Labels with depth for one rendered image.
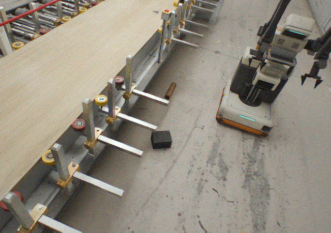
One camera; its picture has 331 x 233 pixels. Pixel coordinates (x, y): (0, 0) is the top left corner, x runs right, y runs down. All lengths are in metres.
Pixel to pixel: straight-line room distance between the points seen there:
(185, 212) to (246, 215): 0.56
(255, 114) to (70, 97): 2.00
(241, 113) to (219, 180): 0.81
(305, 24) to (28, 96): 2.15
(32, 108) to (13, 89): 0.23
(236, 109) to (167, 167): 1.06
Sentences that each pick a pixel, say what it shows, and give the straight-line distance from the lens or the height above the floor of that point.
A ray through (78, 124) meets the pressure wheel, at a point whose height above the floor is 0.91.
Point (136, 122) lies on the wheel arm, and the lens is 1.59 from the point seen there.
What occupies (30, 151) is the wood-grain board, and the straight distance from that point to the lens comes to 1.41.
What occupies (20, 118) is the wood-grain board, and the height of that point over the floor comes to 0.90.
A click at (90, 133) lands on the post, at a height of 0.94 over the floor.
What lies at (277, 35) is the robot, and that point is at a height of 1.20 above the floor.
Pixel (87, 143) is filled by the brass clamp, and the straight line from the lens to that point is 1.43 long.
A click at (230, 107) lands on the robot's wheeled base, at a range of 2.77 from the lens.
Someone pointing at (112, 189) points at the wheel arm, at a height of 0.82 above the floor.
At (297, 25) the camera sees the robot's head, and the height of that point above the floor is 1.34.
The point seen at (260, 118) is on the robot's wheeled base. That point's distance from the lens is 2.82.
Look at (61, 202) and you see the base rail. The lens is 1.45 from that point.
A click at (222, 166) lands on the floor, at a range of 2.55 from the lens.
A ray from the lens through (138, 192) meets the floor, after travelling 2.21.
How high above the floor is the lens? 2.00
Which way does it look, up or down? 44 degrees down
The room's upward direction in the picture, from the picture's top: 12 degrees clockwise
